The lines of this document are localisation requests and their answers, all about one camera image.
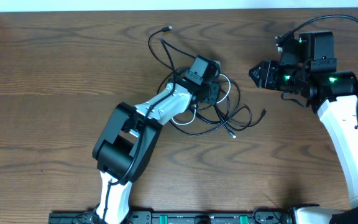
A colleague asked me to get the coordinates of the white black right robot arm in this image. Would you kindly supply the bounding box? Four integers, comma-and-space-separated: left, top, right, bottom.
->
249, 60, 358, 223

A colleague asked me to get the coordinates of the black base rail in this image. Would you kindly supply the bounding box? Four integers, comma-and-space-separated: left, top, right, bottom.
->
48, 205, 354, 224

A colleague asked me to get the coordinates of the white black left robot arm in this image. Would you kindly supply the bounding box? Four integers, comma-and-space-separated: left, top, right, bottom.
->
92, 78, 220, 223

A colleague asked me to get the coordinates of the black USB cable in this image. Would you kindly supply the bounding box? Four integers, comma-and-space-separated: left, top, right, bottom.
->
147, 26, 267, 139

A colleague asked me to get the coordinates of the white USB cable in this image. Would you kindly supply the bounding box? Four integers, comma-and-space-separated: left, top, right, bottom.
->
170, 73, 232, 126

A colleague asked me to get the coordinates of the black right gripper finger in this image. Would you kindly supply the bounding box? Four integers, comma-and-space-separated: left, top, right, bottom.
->
249, 60, 269, 77
252, 76, 267, 88

